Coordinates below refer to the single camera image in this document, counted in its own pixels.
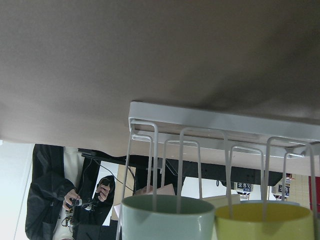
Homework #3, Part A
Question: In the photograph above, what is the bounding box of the green cup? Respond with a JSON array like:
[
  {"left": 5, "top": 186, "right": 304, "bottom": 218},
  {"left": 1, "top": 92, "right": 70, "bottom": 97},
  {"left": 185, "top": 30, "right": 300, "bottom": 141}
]
[{"left": 121, "top": 195, "right": 215, "bottom": 240}]

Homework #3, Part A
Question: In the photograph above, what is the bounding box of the yellow cup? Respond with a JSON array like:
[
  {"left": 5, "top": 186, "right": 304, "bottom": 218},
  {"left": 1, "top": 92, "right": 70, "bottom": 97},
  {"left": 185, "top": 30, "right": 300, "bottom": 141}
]
[{"left": 215, "top": 202, "right": 315, "bottom": 240}]

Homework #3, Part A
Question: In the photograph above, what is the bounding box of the person in black jacket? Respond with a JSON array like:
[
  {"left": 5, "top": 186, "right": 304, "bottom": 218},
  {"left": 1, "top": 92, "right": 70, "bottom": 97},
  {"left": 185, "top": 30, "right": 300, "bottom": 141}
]
[{"left": 25, "top": 144, "right": 115, "bottom": 240}]

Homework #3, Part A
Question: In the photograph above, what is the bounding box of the white wire cup rack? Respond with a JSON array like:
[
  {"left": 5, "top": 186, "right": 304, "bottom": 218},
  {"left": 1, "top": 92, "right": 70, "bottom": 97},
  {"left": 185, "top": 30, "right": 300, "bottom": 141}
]
[{"left": 116, "top": 101, "right": 320, "bottom": 240}]

